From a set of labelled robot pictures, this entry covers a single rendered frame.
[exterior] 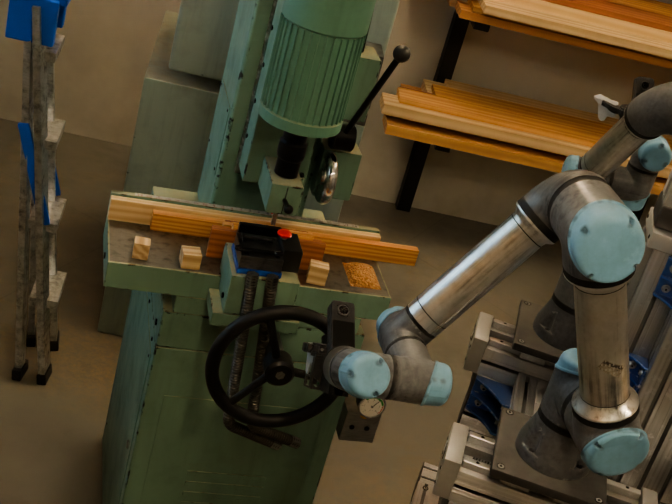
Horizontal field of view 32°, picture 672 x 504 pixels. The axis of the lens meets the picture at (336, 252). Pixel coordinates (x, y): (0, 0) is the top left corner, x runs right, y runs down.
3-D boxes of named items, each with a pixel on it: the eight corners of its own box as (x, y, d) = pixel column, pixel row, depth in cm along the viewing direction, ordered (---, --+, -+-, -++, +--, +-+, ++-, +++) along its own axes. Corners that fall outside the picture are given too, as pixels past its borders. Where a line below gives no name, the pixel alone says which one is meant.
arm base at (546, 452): (590, 446, 233) (608, 406, 228) (588, 490, 220) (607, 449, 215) (518, 421, 234) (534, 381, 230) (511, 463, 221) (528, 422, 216)
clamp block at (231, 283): (220, 313, 232) (229, 274, 227) (214, 278, 243) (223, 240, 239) (292, 322, 236) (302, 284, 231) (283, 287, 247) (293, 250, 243)
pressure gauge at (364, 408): (352, 424, 255) (362, 394, 252) (349, 413, 259) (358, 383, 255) (379, 426, 257) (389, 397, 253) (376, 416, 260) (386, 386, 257)
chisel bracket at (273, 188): (263, 219, 247) (272, 183, 243) (255, 188, 258) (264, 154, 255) (297, 223, 249) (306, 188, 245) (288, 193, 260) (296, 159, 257)
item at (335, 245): (150, 230, 248) (153, 213, 246) (149, 225, 250) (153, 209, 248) (414, 266, 264) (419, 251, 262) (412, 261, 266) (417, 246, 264)
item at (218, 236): (205, 256, 244) (212, 229, 241) (205, 253, 245) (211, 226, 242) (318, 272, 250) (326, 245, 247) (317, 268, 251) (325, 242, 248)
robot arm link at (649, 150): (634, 171, 274) (648, 139, 271) (623, 153, 284) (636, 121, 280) (665, 179, 276) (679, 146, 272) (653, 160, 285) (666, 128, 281)
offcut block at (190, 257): (196, 260, 241) (199, 246, 240) (199, 270, 238) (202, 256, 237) (178, 258, 240) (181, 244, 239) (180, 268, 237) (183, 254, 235)
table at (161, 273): (101, 312, 227) (106, 286, 224) (101, 235, 253) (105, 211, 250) (395, 346, 243) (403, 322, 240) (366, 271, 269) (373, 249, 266)
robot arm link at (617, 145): (646, 110, 236) (556, 196, 282) (697, 122, 238) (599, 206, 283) (650, 60, 240) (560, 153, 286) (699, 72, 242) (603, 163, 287)
